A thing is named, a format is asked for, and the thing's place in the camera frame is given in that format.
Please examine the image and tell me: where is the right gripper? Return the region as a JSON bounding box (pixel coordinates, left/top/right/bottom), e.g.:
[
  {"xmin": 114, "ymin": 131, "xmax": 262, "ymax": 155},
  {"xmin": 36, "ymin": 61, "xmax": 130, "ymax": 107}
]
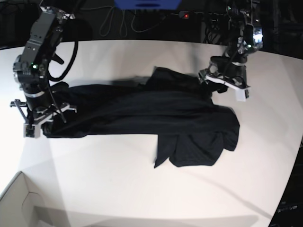
[{"xmin": 10, "ymin": 99, "xmax": 77, "ymax": 138}]

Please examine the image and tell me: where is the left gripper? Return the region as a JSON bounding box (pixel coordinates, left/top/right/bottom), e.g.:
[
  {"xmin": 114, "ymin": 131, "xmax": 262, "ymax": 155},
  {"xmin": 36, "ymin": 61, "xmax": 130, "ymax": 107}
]
[{"xmin": 198, "ymin": 69, "xmax": 250, "ymax": 102}]

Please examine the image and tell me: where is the black t-shirt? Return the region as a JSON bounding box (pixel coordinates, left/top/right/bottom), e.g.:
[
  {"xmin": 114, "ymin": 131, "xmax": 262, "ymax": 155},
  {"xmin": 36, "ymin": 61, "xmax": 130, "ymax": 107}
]
[{"xmin": 48, "ymin": 68, "xmax": 240, "ymax": 167}]

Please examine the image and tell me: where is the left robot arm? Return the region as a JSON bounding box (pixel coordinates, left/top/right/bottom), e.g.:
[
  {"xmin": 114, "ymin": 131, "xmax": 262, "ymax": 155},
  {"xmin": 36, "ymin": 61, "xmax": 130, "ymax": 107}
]
[{"xmin": 198, "ymin": 0, "xmax": 263, "ymax": 102}]

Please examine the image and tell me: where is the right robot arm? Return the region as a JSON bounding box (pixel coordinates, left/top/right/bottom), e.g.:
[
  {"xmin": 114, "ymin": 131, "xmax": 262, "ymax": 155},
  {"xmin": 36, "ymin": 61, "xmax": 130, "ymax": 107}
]
[{"xmin": 10, "ymin": 3, "xmax": 79, "ymax": 138}]

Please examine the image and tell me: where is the black power strip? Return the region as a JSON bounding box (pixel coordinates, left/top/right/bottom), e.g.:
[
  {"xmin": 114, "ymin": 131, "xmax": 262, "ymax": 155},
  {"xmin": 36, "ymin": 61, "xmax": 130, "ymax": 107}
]
[{"xmin": 177, "ymin": 11, "xmax": 229, "ymax": 23}]

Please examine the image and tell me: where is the white cardboard box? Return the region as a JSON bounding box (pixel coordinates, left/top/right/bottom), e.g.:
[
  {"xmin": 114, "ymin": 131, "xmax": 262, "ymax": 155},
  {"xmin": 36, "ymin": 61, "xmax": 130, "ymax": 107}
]
[{"xmin": 0, "ymin": 171, "xmax": 70, "ymax": 227}]

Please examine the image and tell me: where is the blue plastic bin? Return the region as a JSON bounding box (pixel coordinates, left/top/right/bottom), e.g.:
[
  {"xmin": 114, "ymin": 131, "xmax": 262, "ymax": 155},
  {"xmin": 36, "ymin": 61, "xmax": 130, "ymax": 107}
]
[{"xmin": 114, "ymin": 0, "xmax": 181, "ymax": 10}]

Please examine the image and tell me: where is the white cable on floor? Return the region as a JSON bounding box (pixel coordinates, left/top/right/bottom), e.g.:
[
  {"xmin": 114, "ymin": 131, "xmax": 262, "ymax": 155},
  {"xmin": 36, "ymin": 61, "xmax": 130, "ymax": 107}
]
[{"xmin": 98, "ymin": 7, "xmax": 166, "ymax": 36}]

